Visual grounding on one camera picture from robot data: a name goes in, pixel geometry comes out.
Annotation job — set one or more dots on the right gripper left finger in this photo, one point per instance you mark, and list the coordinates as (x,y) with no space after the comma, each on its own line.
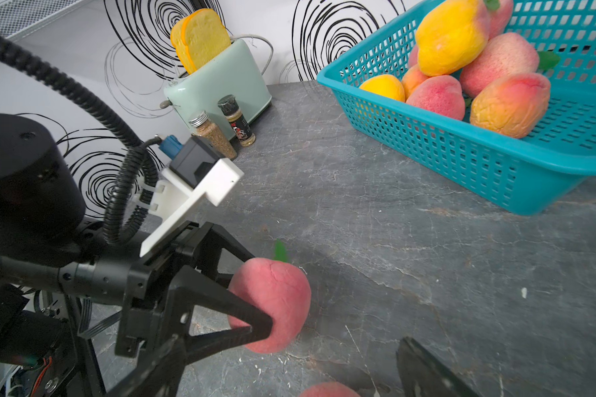
(158,375)

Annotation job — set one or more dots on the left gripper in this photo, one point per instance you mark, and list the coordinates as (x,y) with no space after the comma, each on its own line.
(199,311)

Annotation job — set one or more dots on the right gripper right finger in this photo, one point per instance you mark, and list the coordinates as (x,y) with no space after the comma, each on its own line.
(422,374)

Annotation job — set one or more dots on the pink peach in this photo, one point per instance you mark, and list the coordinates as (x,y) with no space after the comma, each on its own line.
(500,18)
(413,57)
(329,389)
(506,54)
(442,95)
(279,289)

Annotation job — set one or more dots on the yellow pepper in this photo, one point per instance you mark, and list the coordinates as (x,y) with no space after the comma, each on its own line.
(385,85)
(451,36)

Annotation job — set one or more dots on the orange peach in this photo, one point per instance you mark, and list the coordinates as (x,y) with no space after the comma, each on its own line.
(412,79)
(513,105)

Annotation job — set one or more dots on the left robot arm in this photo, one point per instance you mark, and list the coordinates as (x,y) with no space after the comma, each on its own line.
(50,342)

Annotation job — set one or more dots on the teal plastic basket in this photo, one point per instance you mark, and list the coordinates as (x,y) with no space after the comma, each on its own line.
(523,176)

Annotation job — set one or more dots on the silver cap spice jar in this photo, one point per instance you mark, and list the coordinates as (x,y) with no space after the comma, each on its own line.
(204,127)

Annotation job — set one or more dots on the black cap spice bottle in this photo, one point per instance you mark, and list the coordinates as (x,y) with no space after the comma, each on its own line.
(234,115)

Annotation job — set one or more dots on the mint green toaster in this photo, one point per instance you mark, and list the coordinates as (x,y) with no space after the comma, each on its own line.
(234,71)

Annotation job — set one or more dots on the left yellow toast slice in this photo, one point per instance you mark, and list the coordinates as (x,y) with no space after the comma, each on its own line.
(199,38)

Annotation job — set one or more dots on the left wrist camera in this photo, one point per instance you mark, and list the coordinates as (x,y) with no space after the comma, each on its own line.
(196,171)

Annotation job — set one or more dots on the white wire wall shelf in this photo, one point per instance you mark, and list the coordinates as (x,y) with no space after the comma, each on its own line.
(20,18)

